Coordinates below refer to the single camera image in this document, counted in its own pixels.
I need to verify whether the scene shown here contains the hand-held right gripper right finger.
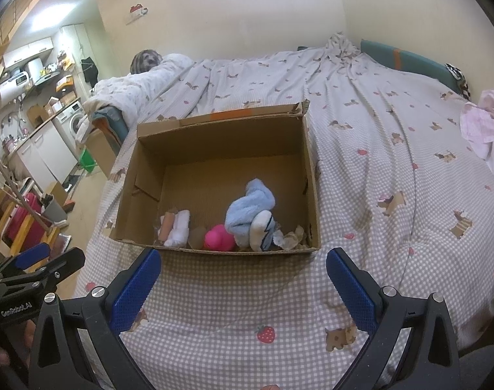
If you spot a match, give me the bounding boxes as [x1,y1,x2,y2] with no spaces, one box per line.
[326,247,461,390]

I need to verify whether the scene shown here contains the white base cabinet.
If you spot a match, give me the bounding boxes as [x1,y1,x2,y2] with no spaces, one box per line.
[6,120,80,191]

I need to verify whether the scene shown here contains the wooden rack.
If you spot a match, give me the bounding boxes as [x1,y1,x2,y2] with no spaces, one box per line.
[0,128,61,261]

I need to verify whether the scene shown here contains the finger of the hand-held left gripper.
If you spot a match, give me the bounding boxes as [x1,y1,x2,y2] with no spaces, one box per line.
[0,243,51,279]
[5,247,86,294]

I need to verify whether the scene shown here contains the white wall cabinet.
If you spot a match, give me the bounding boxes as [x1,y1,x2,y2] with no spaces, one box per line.
[2,36,55,68]

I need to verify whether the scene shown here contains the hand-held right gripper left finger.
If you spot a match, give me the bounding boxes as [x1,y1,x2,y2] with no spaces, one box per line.
[28,247,162,390]

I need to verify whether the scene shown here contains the white blue striped sock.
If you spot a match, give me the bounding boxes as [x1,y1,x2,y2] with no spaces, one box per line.
[249,210,277,251]

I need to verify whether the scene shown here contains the black white patterned cloth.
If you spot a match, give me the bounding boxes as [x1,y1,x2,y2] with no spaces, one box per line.
[445,63,472,99]

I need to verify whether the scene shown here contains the pink rubber duck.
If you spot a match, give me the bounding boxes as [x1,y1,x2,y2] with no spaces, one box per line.
[203,224,236,251]

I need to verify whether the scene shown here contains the light blue plush towel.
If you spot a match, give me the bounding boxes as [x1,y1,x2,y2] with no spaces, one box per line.
[225,178,277,248]

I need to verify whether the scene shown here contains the white washing machine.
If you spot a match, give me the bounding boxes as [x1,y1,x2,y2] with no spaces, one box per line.
[53,103,90,164]

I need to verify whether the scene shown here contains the brown cardboard box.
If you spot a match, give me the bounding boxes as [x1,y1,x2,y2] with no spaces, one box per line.
[109,101,321,256]

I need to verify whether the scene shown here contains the tall white cupboard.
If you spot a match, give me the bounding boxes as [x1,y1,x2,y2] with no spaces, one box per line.
[59,23,94,90]

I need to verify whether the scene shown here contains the white quilted duvet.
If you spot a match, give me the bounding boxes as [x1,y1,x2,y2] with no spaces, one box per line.
[83,53,196,131]

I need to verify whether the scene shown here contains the crumpled beige paper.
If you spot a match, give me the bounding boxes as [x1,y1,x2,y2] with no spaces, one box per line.
[273,226,309,250]

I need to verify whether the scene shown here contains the plain brown carton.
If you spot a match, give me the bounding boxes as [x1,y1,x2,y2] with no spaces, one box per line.
[85,129,118,179]

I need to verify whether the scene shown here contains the printed checkered bed sheet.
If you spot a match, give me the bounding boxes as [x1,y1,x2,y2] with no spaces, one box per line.
[74,32,494,390]

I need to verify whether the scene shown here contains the pink cloth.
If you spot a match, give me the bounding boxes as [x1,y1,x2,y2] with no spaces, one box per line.
[459,88,494,185]

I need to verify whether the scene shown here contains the green bin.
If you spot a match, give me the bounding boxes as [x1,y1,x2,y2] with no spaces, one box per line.
[78,148,98,174]

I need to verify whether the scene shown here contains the black hanging garment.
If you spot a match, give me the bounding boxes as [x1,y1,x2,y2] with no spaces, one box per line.
[81,57,100,87]

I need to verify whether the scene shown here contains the peach soft roll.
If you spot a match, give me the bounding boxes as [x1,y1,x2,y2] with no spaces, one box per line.
[158,212,178,243]

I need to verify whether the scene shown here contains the grey trash bin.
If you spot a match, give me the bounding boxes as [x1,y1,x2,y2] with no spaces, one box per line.
[41,194,68,225]

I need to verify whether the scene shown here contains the white water heater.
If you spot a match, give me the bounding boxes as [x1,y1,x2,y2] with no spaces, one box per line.
[0,71,32,105]

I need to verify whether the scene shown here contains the pink suitcase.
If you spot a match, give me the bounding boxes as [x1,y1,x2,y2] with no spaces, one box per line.
[4,194,49,245]

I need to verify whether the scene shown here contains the grey striped plush toy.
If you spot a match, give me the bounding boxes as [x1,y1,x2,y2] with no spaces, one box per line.
[130,49,163,75]

